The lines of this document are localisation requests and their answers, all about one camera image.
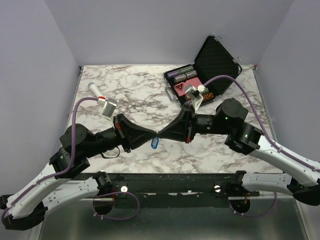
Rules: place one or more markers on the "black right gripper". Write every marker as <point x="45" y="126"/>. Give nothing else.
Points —
<point x="182" y="128"/>

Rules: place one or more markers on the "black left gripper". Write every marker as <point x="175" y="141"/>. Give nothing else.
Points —
<point x="130" y="135"/>

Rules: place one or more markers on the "blue plastic key tag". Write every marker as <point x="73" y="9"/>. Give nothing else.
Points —
<point x="154" y="143"/>

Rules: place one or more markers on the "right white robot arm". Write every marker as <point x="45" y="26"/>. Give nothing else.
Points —
<point x="300" y="176"/>

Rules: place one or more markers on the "pink playing card deck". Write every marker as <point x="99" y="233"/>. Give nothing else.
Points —
<point x="181" y="88"/>

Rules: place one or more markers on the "orange black chip stack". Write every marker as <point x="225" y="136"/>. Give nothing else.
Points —
<point x="208" y="97"/>

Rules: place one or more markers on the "purple chip stack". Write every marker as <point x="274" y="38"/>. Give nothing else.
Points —
<point x="173" y="74"/>

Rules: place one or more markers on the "green chip stack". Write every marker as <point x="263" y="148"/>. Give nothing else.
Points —
<point x="185" y="69"/>

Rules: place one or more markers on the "white microphone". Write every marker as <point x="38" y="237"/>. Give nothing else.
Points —
<point x="94" y="89"/>

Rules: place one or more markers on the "black poker chip case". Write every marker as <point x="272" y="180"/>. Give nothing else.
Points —
<point x="212" y="60"/>

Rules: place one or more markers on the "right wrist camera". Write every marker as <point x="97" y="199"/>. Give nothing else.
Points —
<point x="196" y="95"/>

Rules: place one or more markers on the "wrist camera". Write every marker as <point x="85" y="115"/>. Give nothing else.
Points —
<point x="196" y="95"/>
<point x="109" y="105"/>

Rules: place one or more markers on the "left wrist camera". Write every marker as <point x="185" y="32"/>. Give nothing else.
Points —
<point x="109" y="105"/>

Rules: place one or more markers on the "black table front rail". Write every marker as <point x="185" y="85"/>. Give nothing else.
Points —
<point x="183" y="190"/>

